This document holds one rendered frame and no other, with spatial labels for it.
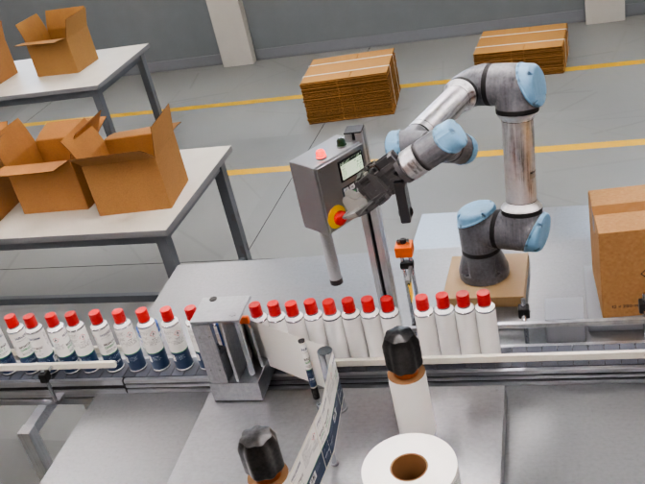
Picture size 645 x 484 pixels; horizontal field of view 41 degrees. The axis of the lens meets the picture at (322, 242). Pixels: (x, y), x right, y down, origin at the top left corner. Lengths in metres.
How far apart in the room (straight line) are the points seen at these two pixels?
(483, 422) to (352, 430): 0.32
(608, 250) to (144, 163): 2.04
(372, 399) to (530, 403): 0.39
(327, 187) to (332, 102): 4.20
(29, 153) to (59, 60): 2.07
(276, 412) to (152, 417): 0.40
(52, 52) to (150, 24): 2.33
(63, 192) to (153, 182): 0.48
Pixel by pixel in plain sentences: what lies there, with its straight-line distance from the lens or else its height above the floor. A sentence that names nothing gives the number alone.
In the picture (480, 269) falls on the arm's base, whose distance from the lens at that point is 2.61.
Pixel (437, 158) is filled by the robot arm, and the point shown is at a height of 1.48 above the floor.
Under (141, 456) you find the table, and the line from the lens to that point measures 2.40.
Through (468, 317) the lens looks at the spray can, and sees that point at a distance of 2.23.
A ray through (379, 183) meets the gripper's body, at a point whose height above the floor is 1.43.
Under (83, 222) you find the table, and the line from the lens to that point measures 3.91.
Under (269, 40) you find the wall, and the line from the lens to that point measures 8.06.
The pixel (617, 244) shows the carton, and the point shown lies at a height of 1.08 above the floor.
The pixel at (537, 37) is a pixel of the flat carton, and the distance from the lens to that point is 6.71.
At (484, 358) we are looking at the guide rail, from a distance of 2.28.
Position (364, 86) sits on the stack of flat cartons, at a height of 0.23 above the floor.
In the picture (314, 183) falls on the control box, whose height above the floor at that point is 1.43.
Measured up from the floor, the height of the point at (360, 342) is 0.96.
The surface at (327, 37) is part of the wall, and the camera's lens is 7.90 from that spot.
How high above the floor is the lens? 2.33
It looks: 29 degrees down
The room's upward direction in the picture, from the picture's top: 13 degrees counter-clockwise
